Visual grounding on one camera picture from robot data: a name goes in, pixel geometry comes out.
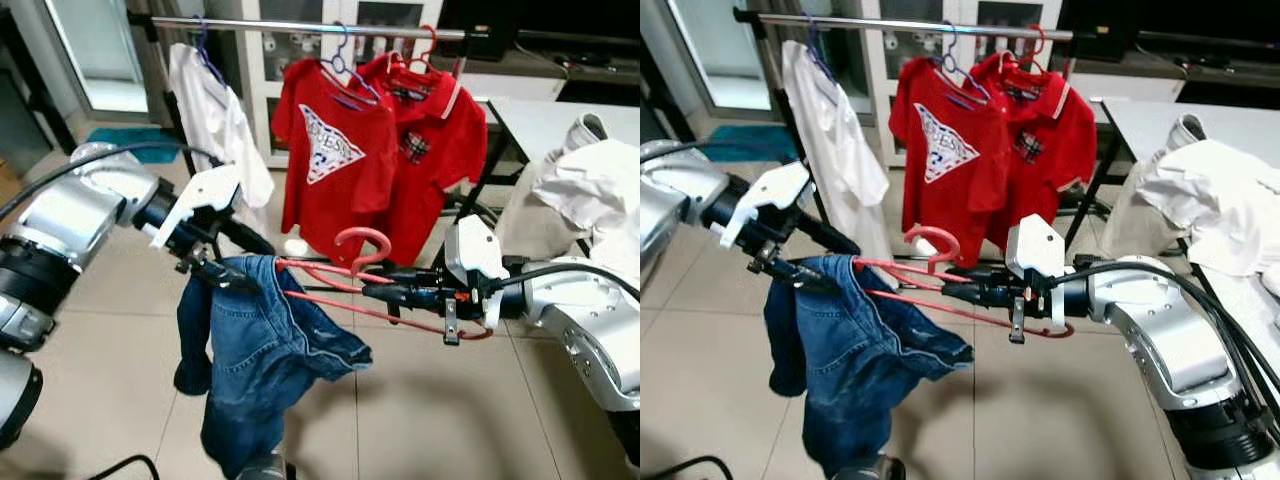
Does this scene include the teal floor mat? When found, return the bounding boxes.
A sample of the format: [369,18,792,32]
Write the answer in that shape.
[707,124,803,165]
[87,125,183,166]

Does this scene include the white framed glass door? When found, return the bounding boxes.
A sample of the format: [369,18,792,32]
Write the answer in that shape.
[663,0,749,115]
[38,0,153,117]

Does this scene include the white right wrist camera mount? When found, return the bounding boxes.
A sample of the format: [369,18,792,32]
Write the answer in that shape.
[1004,212,1078,346]
[442,214,512,346]

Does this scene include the blue clothes hanger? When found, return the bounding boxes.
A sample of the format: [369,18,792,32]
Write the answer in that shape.
[805,16,841,86]
[190,16,229,89]

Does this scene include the white crumpled shirt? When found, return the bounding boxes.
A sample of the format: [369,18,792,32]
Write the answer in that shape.
[1133,138,1280,279]
[530,138,641,293]

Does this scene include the black television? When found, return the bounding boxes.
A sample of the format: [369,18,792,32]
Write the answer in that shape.
[438,0,641,61]
[1056,0,1280,63]

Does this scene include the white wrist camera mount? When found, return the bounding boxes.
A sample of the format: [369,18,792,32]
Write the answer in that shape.
[717,159,814,250]
[149,164,245,252]
[442,214,512,346]
[1004,212,1078,346]

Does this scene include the blue denim jeans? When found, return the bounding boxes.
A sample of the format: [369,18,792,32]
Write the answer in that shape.
[174,254,374,479]
[762,254,975,479]

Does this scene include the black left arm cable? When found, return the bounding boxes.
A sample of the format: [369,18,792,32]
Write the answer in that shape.
[0,141,223,223]

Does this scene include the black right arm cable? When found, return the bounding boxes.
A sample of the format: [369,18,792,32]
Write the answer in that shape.
[1060,258,1280,401]
[488,260,641,301]

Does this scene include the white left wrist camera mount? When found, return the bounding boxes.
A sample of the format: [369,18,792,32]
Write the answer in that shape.
[717,159,814,250]
[149,164,245,252]

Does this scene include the black floor cable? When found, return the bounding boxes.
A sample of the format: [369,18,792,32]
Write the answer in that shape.
[668,454,739,480]
[84,454,163,480]

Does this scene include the grey garment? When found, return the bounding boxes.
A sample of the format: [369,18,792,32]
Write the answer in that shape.
[496,112,613,265]
[1098,112,1213,263]

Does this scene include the metal clothes rack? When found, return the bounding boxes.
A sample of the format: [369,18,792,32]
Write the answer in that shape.
[126,10,481,216]
[733,6,1091,251]

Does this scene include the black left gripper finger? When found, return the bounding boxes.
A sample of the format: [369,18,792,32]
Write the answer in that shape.
[188,256,261,293]
[222,218,277,257]
[798,218,861,257]
[760,258,839,293]

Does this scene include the red plastic hanger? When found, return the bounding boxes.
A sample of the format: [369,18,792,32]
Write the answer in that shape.
[385,24,441,79]
[274,227,494,342]
[1000,22,1049,76]
[850,224,1077,342]

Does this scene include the purple clothes hanger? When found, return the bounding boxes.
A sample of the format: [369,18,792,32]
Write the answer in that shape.
[935,20,996,109]
[320,20,383,111]

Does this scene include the red polo shirt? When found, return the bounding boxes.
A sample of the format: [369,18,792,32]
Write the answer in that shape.
[358,50,490,267]
[972,48,1100,253]

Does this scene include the white table black legs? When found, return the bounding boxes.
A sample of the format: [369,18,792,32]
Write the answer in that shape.
[1062,97,1280,331]
[458,97,641,291]

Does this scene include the red t-shirt white triangle print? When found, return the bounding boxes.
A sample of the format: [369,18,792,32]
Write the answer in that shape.
[887,55,1019,268]
[271,57,403,268]

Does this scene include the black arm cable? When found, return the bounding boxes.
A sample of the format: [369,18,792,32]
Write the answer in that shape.
[488,260,641,301]
[1060,258,1280,401]
[0,141,223,223]

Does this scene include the grey robot foot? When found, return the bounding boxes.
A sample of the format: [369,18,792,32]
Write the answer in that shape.
[234,455,298,480]
[833,455,908,480]

